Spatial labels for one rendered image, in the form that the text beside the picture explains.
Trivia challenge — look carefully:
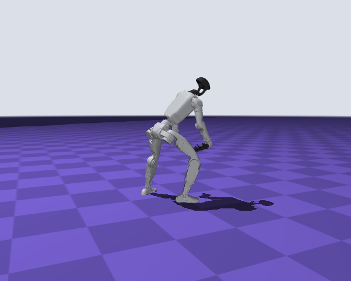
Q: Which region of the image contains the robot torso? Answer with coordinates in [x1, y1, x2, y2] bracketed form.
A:
[150, 90, 198, 140]

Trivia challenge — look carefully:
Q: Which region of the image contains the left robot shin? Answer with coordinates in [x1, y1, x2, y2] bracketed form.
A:
[145, 156, 157, 190]

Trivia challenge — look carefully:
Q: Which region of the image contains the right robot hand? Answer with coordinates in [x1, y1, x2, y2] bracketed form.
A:
[194, 143, 209, 152]

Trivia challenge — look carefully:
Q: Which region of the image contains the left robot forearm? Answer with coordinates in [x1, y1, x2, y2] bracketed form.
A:
[171, 122, 179, 133]

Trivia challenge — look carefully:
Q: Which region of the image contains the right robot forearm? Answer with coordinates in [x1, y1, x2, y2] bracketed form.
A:
[200, 121, 212, 148]

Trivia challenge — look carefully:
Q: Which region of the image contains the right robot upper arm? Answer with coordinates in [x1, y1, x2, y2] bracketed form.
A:
[191, 97, 203, 130]

